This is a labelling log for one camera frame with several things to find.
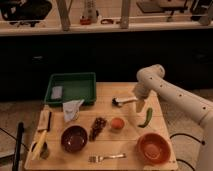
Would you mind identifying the red object on shelf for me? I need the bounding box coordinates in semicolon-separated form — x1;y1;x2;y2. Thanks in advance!
80;18;92;25

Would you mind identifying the wooden block with knife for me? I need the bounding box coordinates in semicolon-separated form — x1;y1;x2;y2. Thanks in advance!
37;110;52;132

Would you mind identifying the crumpled grey cloth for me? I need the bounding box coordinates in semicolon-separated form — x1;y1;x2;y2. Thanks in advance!
63;100;83;122

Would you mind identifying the black office chair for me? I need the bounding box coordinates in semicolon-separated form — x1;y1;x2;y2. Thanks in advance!
0;0;52;27

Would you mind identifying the black pole at left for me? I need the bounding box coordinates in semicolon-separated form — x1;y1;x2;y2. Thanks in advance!
12;122;24;171

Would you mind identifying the dark purple bowl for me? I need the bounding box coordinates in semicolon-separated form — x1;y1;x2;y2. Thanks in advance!
61;125;88;153

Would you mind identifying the silver fork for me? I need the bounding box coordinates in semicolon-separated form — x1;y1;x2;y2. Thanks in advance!
88;153;126;163

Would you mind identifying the green plastic tray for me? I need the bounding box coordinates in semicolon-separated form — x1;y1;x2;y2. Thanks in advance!
44;72;96;107

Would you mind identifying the bunch of dark grapes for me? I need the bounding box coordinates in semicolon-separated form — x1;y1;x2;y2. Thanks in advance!
89;117;107;141

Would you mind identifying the black cable on floor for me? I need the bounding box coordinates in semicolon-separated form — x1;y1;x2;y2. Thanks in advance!
169;132;206;171

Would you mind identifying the orange bowl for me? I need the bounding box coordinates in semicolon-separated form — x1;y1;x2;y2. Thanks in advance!
136;133;171;166

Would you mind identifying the green chili pepper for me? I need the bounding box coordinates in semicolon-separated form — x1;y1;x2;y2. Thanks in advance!
138;107;153;128

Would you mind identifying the orange tomato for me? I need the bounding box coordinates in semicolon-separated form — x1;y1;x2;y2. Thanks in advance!
110;117;125;130

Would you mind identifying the grey sponge in tray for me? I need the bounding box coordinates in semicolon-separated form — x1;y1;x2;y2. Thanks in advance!
51;86;63;100

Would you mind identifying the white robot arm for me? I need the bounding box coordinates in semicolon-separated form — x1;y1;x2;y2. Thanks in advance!
133;64;213;171

